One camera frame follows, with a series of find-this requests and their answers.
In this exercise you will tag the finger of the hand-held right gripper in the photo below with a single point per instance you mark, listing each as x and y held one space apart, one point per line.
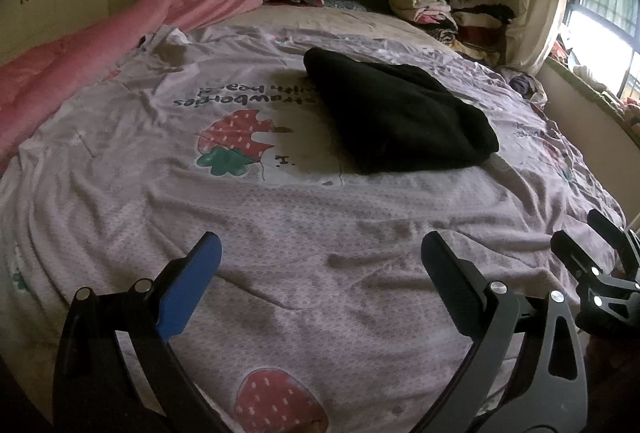
617 238
575 255

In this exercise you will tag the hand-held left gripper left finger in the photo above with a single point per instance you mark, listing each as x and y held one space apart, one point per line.
192 273

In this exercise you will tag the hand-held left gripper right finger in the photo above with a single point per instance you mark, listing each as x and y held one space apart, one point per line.
445 263

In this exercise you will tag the black sweater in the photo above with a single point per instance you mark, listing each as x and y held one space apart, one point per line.
400 113

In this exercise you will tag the bag of clothes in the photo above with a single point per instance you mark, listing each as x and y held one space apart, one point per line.
525 85

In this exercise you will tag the pile of folded clothes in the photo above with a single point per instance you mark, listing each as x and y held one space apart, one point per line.
440 13

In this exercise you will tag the strawberry printed blanket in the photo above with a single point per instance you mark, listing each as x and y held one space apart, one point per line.
300 238

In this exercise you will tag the pink quilt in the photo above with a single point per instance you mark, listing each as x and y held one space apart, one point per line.
100 43

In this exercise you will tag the cream bed sheet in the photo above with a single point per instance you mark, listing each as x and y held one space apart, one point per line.
325 20

